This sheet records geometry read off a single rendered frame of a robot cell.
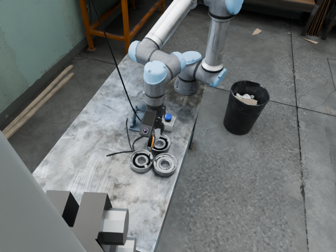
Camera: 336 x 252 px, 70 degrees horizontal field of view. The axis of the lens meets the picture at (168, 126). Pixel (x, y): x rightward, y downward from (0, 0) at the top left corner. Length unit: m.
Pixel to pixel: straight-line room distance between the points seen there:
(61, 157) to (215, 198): 1.22
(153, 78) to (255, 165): 1.62
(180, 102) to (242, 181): 0.99
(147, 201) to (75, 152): 0.42
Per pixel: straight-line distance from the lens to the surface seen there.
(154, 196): 1.05
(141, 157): 1.12
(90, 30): 3.30
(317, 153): 2.62
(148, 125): 0.90
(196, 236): 1.85
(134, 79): 1.55
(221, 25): 1.15
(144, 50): 0.94
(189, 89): 1.43
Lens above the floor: 1.75
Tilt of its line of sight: 48 degrees down
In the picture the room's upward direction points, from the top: 5 degrees clockwise
